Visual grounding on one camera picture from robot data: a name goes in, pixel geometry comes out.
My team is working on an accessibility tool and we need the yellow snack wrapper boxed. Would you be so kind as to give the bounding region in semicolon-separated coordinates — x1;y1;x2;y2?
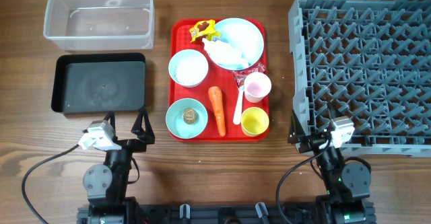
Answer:
189;20;222;43

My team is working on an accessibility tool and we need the brown walnut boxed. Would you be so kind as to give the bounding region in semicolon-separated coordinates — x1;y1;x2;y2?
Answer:
183;108;198;124

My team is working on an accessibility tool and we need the red serving tray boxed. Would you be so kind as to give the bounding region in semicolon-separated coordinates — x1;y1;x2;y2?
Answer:
168;18;269;143

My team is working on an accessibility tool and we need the yellow cup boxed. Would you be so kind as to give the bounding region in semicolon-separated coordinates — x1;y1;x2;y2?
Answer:
240;107;269;137

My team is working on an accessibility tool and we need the light blue bowl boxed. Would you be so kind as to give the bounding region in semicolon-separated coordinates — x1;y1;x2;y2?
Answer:
168;49;209;87

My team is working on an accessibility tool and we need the pink cup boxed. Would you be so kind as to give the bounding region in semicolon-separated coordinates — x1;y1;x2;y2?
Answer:
244;72;272;103

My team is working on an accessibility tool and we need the black rectangular tray bin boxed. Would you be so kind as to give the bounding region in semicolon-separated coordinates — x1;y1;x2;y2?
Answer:
51;52;146;114

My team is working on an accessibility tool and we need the pile of white rice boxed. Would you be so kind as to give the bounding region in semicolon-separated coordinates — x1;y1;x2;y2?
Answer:
173;59;207;87

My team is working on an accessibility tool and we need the clear plastic waste bin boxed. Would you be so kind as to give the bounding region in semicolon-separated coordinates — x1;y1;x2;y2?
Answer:
43;0;155;51

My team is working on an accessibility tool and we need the orange carrot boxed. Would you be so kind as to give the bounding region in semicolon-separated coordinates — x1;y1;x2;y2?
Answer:
208;86;226;137

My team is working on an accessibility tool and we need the large light blue plate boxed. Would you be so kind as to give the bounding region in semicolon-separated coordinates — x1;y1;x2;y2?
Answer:
215;18;264;69

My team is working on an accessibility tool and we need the red candy wrapper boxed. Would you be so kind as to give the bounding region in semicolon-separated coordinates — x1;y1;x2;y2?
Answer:
232;63;266;87

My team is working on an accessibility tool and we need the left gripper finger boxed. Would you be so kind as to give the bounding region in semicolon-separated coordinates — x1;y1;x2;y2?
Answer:
102;111;115;130
131;106;155;144

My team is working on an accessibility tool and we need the grey dishwasher rack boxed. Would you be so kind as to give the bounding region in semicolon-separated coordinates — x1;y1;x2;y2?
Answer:
288;0;430;157

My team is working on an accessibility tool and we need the white tissue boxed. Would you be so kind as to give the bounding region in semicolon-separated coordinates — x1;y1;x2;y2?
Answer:
202;38;249;71

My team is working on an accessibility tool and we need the white plastic spoon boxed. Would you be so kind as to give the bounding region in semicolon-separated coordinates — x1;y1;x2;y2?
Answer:
233;85;244;125

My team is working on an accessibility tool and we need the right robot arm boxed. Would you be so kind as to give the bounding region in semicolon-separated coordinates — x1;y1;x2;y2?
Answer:
281;112;376;224

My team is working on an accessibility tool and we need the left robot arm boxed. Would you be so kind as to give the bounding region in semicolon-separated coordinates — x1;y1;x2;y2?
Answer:
77;107;155;224

